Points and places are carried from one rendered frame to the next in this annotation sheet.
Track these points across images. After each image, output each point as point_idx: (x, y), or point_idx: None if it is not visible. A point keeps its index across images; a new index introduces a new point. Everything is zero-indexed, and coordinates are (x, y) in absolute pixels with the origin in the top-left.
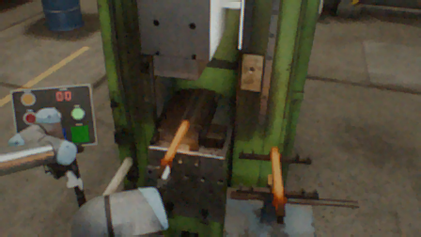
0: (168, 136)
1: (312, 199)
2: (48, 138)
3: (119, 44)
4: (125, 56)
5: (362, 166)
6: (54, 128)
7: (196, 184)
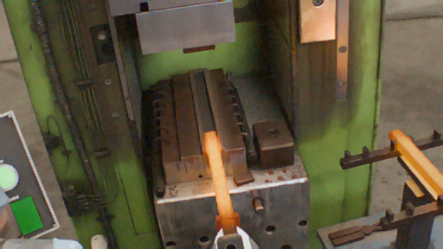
0: (186, 172)
1: (384, 207)
2: (15, 246)
3: (47, 18)
4: (61, 40)
5: (424, 136)
6: (4, 219)
7: (259, 244)
